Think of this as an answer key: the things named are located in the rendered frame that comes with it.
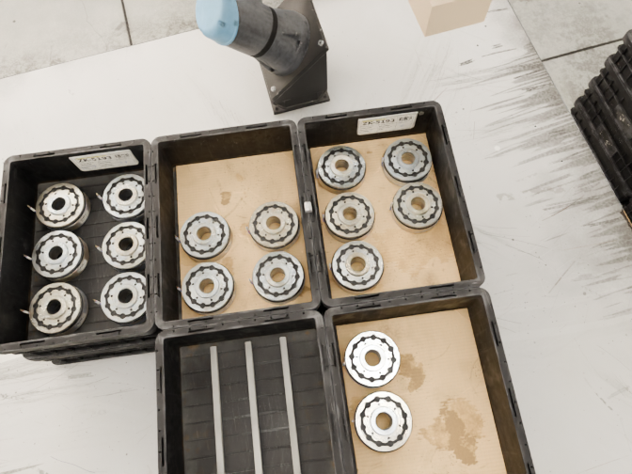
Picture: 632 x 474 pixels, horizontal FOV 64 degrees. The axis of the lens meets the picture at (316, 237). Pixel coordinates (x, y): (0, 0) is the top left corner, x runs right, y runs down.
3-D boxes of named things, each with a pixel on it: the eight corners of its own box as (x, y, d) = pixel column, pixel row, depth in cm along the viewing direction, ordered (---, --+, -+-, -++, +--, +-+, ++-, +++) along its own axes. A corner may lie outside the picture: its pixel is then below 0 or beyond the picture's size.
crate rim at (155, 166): (154, 143, 106) (150, 136, 104) (296, 124, 107) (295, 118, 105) (159, 333, 93) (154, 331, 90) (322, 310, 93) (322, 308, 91)
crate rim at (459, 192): (296, 124, 107) (295, 118, 105) (437, 105, 107) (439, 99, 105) (322, 310, 93) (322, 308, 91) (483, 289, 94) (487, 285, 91)
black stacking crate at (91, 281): (36, 182, 115) (6, 158, 104) (167, 165, 115) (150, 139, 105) (24, 361, 101) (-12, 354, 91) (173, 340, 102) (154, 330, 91)
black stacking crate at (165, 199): (168, 165, 115) (151, 139, 105) (298, 148, 116) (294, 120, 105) (175, 340, 102) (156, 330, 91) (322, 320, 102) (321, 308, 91)
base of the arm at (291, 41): (261, 42, 130) (229, 28, 123) (299, -1, 121) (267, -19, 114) (276, 88, 125) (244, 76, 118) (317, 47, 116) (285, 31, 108)
